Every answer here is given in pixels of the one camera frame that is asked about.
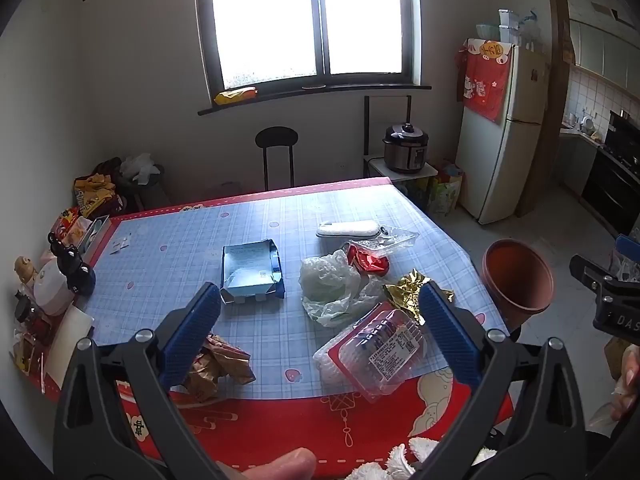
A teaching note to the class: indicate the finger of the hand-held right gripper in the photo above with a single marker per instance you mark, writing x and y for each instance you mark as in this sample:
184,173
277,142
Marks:
587,272
629,252

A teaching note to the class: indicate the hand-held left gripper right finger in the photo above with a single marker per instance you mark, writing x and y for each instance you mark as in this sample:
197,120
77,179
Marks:
447,330

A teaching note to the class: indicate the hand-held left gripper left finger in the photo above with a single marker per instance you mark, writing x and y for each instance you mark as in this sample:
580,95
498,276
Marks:
192,330

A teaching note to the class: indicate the brown paper bag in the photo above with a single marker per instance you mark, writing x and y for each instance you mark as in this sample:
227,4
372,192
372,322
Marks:
225,360

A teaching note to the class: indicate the gold foil wrapper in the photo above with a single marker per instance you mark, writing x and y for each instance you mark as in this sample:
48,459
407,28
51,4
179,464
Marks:
405,287

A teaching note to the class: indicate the clear plastic clamshell tray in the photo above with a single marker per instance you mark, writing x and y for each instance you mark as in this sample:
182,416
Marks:
380,355

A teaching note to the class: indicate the brown plastic bin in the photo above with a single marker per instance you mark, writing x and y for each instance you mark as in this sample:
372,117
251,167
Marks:
515,275

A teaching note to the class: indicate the blue cardboard box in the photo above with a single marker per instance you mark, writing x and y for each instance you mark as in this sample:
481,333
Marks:
250,265

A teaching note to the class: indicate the red foil wrapper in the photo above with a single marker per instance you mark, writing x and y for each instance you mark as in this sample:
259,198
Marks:
370,262

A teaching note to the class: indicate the translucent plastic bag green print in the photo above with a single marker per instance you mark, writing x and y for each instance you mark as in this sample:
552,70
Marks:
325,275

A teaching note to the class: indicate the person's right hand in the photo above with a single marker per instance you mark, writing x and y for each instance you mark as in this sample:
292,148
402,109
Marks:
631,380

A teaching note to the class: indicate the person's left hand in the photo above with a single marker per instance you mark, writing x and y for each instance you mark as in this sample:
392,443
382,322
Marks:
285,465

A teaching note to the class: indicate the black oven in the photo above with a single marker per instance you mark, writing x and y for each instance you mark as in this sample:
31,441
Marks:
612,180

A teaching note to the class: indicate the grey kitchen base cabinets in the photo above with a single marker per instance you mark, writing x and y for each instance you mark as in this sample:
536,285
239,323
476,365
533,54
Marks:
577,165

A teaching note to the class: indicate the clear plastic wrapper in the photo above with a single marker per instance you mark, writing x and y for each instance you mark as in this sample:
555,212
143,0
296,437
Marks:
400,237

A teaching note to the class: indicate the small white sachets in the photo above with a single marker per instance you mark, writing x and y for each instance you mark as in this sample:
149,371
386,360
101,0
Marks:
120,243

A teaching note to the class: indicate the white card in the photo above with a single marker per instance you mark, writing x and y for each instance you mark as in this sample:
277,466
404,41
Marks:
67,340

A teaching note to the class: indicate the white fridge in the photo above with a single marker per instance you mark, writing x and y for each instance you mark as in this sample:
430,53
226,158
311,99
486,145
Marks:
520,160

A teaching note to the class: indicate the black figurines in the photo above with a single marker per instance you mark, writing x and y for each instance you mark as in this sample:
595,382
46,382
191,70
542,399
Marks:
75,267

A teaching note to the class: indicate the colourful shopping bag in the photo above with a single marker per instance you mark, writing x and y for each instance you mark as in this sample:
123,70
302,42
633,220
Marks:
445,192

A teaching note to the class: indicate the grey metal tray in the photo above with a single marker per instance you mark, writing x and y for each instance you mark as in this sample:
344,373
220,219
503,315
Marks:
95,232

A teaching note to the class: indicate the person's white fleece jacket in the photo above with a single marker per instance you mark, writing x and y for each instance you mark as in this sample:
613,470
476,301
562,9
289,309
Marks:
400,460

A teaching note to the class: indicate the dark waste bin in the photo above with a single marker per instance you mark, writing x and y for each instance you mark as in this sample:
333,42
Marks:
145,195

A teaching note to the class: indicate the white round jar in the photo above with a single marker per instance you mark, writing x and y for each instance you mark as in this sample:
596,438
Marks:
52,290

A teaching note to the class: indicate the dark bottles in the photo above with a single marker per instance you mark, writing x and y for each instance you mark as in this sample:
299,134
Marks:
32,320

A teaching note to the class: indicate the red yellow snack packets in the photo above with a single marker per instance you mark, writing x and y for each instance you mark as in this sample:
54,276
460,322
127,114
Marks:
70,222

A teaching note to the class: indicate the yellow snack bags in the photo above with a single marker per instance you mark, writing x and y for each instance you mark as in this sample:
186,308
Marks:
95,195

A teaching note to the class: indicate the white crumpled plastic bag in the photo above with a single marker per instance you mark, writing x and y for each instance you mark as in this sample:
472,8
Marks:
140,167

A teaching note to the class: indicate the beige doll figure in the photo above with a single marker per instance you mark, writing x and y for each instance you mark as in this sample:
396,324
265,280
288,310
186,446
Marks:
25,270

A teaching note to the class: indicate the black bag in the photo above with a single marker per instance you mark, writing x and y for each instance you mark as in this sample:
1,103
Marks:
107,167

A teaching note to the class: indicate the red printed cloth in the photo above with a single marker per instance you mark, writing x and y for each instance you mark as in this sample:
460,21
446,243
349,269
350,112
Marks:
482,90

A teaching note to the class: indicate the black round stool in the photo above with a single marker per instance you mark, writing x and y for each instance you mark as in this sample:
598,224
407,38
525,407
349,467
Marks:
276,136

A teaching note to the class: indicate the yellow orange packet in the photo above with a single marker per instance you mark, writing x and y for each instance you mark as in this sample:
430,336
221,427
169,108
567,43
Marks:
235,95

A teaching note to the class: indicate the white storage boxes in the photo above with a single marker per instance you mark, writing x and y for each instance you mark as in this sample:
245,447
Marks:
507,25

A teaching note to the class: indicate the dark framed window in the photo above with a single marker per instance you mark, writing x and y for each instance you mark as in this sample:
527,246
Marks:
260,20

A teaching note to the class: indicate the kitchen wall cabinets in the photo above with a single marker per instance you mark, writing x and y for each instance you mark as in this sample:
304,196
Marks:
600,50

